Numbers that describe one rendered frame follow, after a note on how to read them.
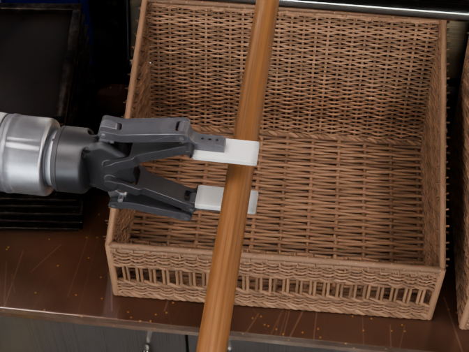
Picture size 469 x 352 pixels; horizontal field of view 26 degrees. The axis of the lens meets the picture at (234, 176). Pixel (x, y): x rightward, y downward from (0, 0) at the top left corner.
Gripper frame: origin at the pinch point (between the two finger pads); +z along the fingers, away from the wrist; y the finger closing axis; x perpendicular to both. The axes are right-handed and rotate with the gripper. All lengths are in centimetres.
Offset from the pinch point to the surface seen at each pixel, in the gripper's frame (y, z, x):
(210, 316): -0.3, 0.1, 18.4
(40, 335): 71, -37, -16
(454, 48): 45, 32, -72
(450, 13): 3.3, 24.5, -34.1
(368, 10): 3.7, 13.6, -33.8
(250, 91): -0.7, 0.3, -12.7
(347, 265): 47, 15, -22
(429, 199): 54, 29, -43
